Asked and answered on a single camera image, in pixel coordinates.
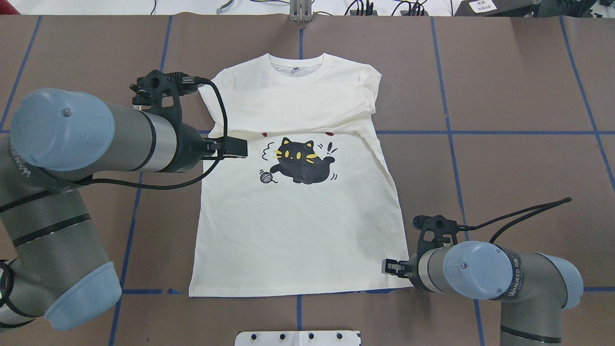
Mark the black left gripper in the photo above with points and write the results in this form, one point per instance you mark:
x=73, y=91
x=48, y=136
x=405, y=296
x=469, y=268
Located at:
x=190, y=149

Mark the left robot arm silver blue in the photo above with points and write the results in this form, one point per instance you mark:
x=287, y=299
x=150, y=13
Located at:
x=59, y=140

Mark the cream long-sleeve cat shirt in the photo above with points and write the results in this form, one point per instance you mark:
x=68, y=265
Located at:
x=313, y=208

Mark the black box with label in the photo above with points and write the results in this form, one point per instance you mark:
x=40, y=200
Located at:
x=497, y=8

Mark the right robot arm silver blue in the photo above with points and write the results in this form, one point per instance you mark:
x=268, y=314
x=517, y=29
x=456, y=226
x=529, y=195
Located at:
x=532, y=288

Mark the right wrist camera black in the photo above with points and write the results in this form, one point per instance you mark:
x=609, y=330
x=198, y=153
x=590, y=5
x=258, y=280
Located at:
x=436, y=232

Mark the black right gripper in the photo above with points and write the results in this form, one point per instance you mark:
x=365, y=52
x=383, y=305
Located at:
x=413, y=270

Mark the white camera mast base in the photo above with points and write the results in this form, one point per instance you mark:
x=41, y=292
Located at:
x=299, y=338

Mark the aluminium frame post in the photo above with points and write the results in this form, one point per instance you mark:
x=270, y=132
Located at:
x=300, y=11

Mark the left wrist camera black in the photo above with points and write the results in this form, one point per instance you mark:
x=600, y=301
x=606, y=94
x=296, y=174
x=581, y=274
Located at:
x=161, y=89

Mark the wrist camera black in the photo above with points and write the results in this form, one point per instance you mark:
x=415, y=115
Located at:
x=436, y=232
x=161, y=89

